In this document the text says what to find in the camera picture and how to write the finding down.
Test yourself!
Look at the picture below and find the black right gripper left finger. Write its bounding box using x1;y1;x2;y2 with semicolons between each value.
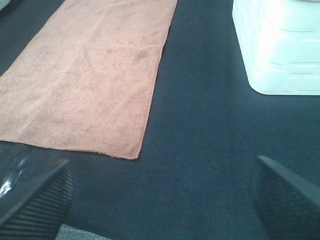
0;159;74;240

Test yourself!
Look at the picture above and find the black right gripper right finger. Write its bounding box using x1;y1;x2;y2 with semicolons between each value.
251;155;320;240

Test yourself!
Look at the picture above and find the brown terry towel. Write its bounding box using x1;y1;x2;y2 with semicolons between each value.
0;0;177;160

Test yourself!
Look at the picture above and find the white plastic basket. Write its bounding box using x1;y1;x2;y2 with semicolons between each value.
232;0;320;96

